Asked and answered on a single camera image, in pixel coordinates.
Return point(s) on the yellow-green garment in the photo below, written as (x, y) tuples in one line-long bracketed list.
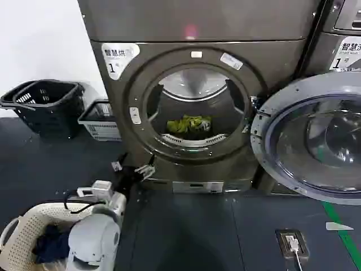
[(183, 122)]

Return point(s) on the white perforated laundry basket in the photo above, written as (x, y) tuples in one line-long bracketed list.
[(22, 237)]

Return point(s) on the black plastic basket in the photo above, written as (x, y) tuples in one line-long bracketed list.
[(56, 124), (26, 98)]

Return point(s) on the grey dryer with label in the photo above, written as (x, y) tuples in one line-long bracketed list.
[(318, 56)]

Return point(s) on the dark blue clothes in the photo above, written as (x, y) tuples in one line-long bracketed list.
[(52, 242)]

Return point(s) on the grey-rimmed white basket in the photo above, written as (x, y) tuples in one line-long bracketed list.
[(101, 131)]

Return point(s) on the floor socket box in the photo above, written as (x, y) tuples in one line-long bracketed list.
[(283, 245)]

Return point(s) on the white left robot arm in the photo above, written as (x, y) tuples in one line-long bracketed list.
[(96, 237)]

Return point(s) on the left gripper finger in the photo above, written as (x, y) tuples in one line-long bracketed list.
[(146, 170), (118, 166)]

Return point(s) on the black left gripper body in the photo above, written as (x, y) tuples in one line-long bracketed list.
[(127, 178)]

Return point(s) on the white lint filter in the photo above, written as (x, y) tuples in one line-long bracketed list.
[(191, 141)]

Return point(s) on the green floor tape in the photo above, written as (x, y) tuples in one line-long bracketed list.
[(342, 237)]

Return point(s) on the white number label sticker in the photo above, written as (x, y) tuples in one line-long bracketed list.
[(115, 56)]

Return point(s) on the grey front-load dryer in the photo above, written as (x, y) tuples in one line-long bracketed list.
[(197, 22)]

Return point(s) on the white floor arrow marker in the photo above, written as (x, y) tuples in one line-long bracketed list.
[(337, 226)]

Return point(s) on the round glass dryer door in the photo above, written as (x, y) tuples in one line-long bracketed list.
[(268, 135)]

